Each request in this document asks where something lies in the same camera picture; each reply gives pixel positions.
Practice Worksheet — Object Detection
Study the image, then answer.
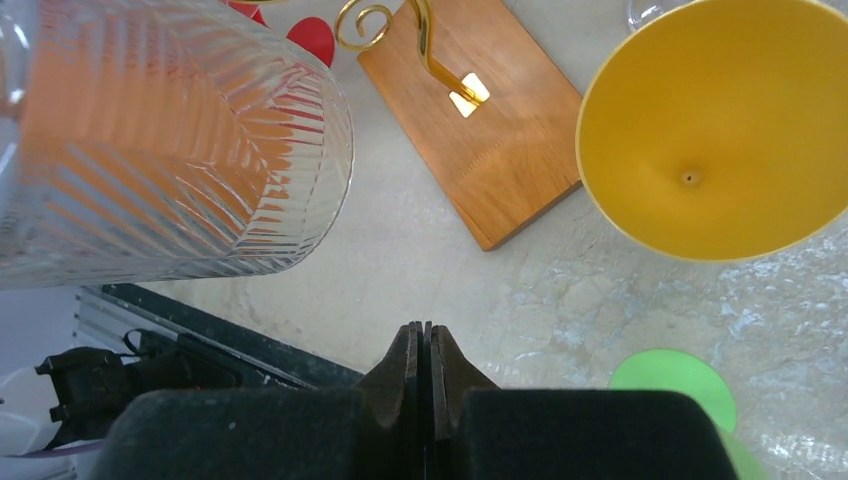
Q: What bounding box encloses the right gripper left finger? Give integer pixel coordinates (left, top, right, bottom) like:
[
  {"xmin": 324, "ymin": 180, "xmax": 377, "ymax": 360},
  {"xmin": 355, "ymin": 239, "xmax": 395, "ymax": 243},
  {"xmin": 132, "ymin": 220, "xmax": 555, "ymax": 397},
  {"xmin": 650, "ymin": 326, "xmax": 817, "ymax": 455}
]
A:
[{"xmin": 91, "ymin": 322, "xmax": 424, "ymax": 479}]

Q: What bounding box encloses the clear flute glass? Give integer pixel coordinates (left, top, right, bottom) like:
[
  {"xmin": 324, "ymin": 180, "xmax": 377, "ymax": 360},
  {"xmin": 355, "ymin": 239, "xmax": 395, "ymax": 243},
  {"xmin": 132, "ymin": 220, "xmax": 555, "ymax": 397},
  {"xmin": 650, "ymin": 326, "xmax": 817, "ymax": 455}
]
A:
[{"xmin": 626, "ymin": 0, "xmax": 691, "ymax": 32}]

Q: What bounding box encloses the yellow wine glass front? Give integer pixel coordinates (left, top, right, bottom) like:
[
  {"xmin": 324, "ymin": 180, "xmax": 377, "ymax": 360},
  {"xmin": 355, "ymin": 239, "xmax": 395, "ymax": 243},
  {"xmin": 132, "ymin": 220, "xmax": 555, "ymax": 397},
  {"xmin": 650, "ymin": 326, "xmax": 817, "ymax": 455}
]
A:
[{"xmin": 576, "ymin": 1, "xmax": 847, "ymax": 262}]

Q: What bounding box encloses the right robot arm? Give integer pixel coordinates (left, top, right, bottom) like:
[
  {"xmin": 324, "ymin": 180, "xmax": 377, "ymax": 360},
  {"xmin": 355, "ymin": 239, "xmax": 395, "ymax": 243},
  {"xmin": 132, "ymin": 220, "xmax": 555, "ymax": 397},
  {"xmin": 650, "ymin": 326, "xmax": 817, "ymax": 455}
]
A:
[{"xmin": 1, "ymin": 322, "xmax": 742, "ymax": 479}]

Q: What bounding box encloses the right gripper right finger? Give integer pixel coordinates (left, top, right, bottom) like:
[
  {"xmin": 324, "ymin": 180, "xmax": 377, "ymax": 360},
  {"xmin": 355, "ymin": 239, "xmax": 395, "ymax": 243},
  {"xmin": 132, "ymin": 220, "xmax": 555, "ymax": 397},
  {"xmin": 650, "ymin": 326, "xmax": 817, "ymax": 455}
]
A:
[{"xmin": 423, "ymin": 323, "xmax": 739, "ymax": 479}]

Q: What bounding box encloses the red wine glass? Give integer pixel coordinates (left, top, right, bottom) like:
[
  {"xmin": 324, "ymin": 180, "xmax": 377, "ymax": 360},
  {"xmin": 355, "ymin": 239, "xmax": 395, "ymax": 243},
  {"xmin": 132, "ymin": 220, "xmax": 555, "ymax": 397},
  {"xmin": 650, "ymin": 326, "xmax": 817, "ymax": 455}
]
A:
[{"xmin": 225, "ymin": 1, "xmax": 336, "ymax": 67}]

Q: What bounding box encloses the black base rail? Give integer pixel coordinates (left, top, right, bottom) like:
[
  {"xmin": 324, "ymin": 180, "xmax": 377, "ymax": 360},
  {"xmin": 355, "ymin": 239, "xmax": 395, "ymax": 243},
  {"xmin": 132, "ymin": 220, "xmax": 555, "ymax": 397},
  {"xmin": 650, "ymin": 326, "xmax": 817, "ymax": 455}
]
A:
[{"xmin": 76, "ymin": 284, "xmax": 363, "ymax": 389}]

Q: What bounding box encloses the green wine glass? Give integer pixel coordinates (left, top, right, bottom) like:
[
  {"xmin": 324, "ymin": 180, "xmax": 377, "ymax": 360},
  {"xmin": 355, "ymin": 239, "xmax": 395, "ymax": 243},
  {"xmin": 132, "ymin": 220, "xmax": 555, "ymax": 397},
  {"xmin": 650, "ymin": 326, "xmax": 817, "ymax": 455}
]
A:
[{"xmin": 608, "ymin": 348, "xmax": 767, "ymax": 479}]

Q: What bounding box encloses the gold wine glass rack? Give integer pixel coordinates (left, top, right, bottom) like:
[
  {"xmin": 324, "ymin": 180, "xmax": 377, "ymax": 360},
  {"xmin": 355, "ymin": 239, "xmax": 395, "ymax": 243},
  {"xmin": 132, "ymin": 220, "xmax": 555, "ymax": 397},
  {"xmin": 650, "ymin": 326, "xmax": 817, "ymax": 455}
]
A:
[{"xmin": 334, "ymin": 1, "xmax": 581, "ymax": 251}]

